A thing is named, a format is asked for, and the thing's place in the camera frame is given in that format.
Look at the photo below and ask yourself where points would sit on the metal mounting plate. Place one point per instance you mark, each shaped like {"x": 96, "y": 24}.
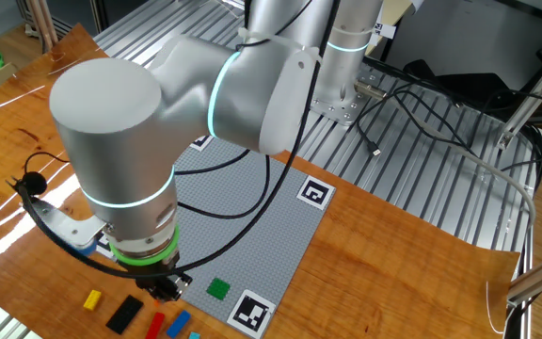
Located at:
{"x": 346, "y": 113}

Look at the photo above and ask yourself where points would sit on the grey Lego baseplate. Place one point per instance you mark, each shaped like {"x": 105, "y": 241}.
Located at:
{"x": 261, "y": 235}

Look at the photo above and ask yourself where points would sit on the yellow Lego brick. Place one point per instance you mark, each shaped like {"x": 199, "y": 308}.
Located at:
{"x": 92, "y": 300}

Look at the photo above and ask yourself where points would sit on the blue Lego brick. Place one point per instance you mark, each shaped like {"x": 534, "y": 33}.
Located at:
{"x": 178, "y": 324}

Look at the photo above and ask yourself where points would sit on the wood pattern table mat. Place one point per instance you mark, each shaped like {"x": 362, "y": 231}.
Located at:
{"x": 393, "y": 263}

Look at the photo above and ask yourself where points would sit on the orange Lego plate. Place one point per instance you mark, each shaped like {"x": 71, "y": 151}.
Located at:
{"x": 157, "y": 303}

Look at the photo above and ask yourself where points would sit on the green square Lego plate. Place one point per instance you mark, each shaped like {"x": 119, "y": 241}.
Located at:
{"x": 218, "y": 288}

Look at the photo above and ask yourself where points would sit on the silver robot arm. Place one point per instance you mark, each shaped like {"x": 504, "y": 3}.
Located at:
{"x": 111, "y": 141}

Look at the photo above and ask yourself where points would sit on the red Lego brick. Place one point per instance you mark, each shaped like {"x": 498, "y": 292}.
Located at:
{"x": 155, "y": 326}

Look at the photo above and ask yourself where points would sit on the aluminium extrusion bar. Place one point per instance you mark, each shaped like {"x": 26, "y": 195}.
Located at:
{"x": 539, "y": 278}
{"x": 530, "y": 101}

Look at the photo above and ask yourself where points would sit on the white printed label tag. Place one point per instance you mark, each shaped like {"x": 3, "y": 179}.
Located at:
{"x": 386, "y": 29}

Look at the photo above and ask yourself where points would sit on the cyan Lego plate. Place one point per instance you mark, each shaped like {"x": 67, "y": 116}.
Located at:
{"x": 194, "y": 335}

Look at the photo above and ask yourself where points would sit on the black Lego plate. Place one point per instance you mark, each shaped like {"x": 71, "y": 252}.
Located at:
{"x": 124, "y": 314}

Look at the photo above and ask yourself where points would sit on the black white fiducial marker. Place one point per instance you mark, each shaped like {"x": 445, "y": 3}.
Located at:
{"x": 251, "y": 313}
{"x": 103, "y": 246}
{"x": 316, "y": 191}
{"x": 202, "y": 142}

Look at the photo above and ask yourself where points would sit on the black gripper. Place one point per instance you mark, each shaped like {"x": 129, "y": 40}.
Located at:
{"x": 163, "y": 275}

